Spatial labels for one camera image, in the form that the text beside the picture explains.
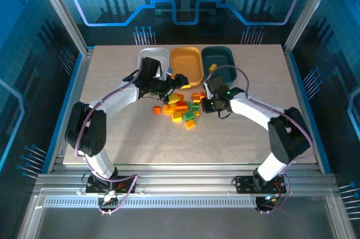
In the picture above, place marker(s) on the orange lego brick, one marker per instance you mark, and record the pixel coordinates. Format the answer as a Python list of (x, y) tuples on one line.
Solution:
[(180, 96), (196, 97)]

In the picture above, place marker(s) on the yellow-orange round holed lego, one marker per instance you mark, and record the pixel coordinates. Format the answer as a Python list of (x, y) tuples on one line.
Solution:
[(168, 109)]

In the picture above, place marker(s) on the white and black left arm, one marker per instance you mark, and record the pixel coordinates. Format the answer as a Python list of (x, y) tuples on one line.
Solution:
[(123, 95)]

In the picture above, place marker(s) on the right arm base wiring LEDs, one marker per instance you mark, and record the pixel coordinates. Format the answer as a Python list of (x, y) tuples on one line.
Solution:
[(268, 198)]

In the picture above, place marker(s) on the left arm base wiring plug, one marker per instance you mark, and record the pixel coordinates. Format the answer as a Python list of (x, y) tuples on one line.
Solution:
[(109, 195)]

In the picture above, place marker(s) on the orange plastic container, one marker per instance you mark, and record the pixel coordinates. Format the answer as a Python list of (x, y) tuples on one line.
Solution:
[(185, 62)]

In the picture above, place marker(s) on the white plastic container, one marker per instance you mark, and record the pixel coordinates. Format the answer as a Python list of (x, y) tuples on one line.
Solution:
[(154, 53)]

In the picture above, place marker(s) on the dark teal plastic container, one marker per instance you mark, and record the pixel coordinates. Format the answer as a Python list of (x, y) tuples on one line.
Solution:
[(222, 56)]

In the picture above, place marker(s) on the aluminium side rail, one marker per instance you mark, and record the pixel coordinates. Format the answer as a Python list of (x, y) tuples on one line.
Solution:
[(81, 81), (295, 81)]

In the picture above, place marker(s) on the aluminium cross rail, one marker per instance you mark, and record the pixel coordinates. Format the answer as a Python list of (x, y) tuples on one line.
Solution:
[(182, 180)]

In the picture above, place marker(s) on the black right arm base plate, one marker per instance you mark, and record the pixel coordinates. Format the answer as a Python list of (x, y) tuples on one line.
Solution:
[(242, 185)]

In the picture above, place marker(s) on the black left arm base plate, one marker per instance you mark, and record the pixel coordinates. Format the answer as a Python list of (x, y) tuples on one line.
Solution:
[(92, 189)]

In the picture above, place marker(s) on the aluminium frame post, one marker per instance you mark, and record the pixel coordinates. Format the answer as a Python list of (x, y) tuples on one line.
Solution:
[(60, 11), (309, 8)]

